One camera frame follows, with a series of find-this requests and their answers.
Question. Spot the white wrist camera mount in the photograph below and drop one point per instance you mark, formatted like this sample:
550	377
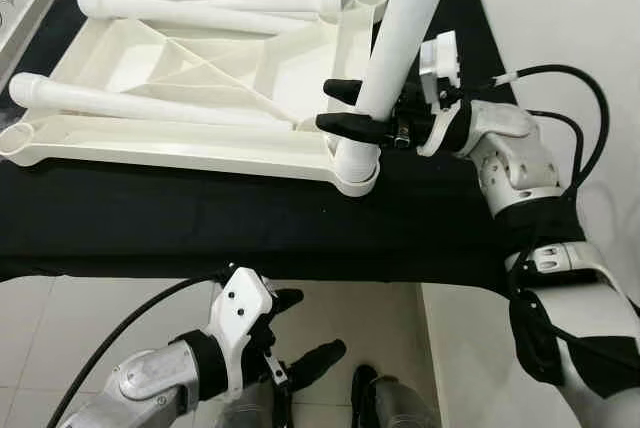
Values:
440	53
245	313

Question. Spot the white plastic table top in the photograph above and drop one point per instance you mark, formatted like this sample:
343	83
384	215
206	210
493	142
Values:
150	58

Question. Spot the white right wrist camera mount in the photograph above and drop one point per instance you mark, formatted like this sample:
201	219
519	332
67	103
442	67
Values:
440	53

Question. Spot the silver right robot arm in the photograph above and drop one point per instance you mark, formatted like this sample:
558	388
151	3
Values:
515	153

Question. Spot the robot right leg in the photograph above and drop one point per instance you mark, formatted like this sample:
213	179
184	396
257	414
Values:
395	406

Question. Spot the robot left leg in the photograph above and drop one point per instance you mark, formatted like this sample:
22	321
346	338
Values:
245	410

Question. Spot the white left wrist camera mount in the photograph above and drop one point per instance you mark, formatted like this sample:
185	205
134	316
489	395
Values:
245	313

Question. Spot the robot leg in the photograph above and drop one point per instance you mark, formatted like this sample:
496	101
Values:
395	406
245	410

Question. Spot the black tablecloth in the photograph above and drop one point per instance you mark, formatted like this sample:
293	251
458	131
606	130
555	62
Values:
150	218

